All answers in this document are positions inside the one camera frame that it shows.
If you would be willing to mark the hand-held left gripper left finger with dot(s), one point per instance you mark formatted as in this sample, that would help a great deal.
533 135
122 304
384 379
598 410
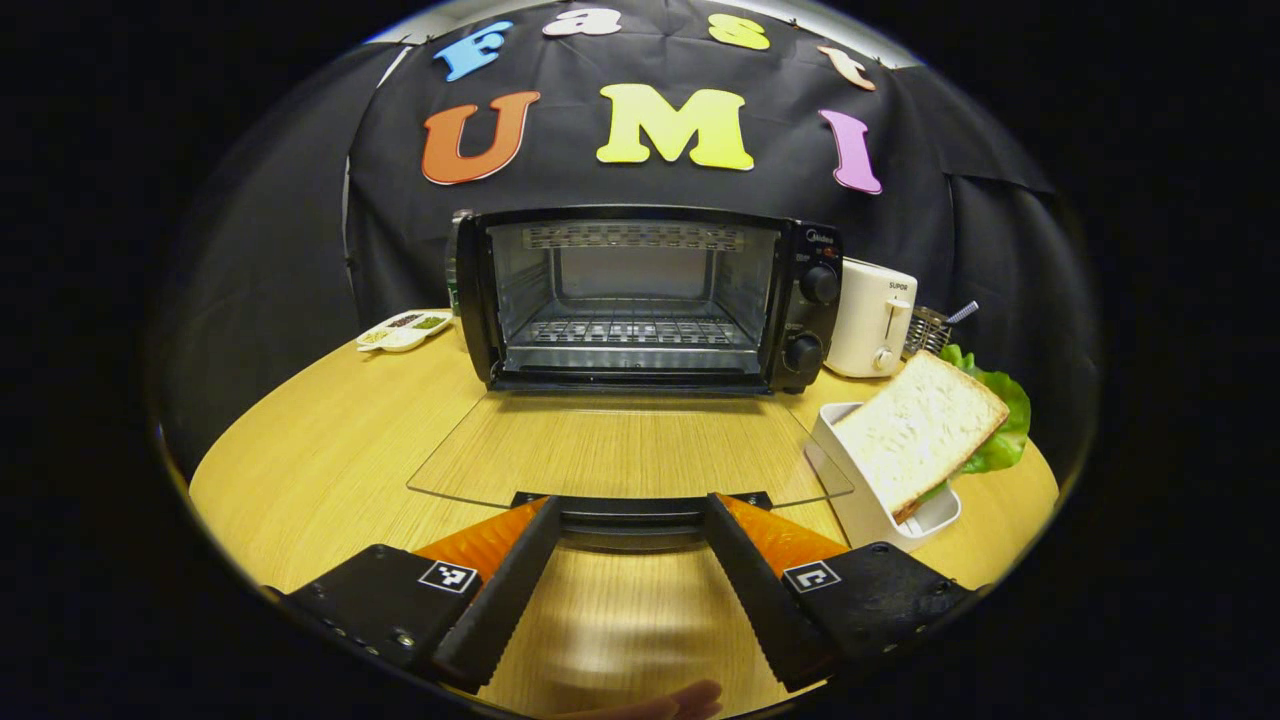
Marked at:
500 600

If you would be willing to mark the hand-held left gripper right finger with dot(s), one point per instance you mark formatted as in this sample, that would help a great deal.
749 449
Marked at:
760 600

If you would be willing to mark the lettuce bread sandwich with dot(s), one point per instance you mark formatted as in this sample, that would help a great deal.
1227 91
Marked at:
915 430

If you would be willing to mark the black electric oven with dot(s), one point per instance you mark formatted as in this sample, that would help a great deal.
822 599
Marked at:
812 322

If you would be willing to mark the metal oven rack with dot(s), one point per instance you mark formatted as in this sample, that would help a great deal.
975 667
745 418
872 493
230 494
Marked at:
630 332

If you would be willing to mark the white rectangular tray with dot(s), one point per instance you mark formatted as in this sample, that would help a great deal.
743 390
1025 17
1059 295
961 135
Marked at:
850 500

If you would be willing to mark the white divided sauce dish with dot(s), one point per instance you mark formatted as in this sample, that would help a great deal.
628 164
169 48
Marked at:
400 332

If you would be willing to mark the white toaster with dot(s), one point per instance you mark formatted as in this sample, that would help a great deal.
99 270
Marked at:
865 320

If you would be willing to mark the thin white stick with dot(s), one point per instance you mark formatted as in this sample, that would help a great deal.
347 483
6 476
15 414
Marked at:
962 313

